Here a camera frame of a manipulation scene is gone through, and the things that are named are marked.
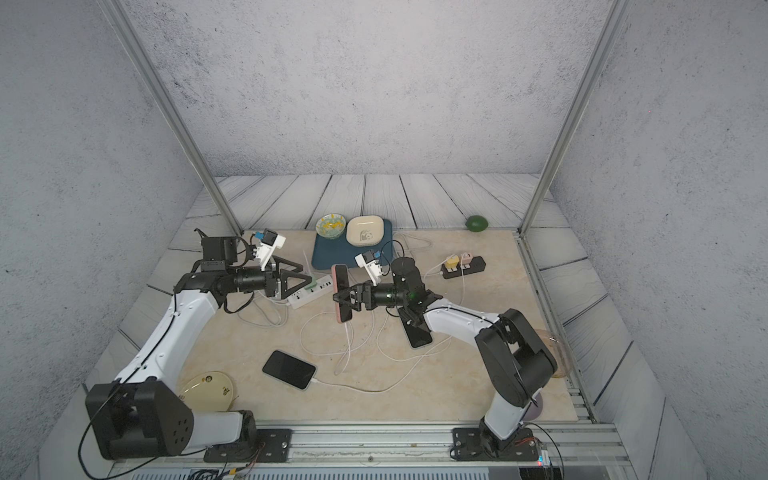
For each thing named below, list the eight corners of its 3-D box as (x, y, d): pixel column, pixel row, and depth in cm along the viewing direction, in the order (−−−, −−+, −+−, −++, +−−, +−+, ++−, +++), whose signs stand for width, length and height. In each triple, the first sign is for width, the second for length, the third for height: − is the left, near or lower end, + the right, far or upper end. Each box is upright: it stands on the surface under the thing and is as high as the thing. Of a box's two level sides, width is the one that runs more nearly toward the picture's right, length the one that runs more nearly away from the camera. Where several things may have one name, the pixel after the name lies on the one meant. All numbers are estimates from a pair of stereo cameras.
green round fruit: (466, 231, 123) (468, 224, 119) (464, 222, 126) (466, 214, 123) (486, 231, 123) (488, 223, 119) (483, 222, 126) (485, 214, 123)
